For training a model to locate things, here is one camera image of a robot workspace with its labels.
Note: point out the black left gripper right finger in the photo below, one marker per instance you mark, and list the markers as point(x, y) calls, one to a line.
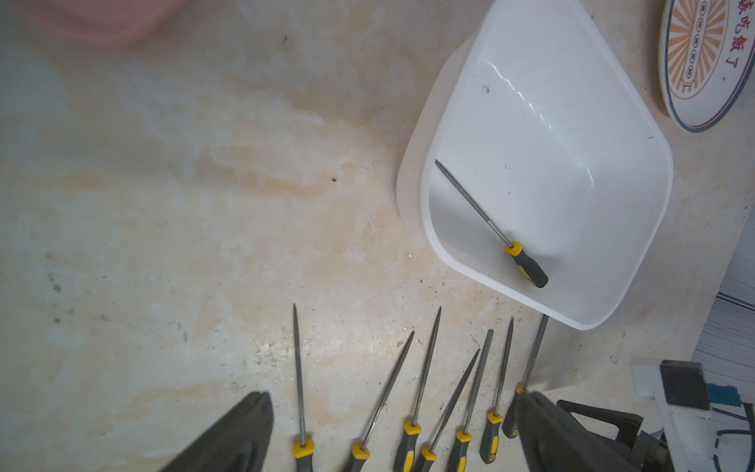
point(552, 440)

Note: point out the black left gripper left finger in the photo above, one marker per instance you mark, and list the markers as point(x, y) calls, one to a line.
point(238, 441)

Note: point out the file tool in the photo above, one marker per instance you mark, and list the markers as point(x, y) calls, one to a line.
point(304, 447)
point(526, 264)
point(427, 455)
point(490, 439)
point(459, 452)
point(360, 453)
point(406, 451)
point(509, 426)

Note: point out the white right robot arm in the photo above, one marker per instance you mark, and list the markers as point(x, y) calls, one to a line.
point(704, 427)

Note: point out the white plastic storage box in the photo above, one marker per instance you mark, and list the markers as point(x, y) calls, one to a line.
point(537, 120)

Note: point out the round patterned plate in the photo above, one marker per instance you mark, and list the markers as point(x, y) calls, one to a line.
point(706, 56)

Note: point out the pink cutting board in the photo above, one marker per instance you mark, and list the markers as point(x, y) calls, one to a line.
point(100, 22)

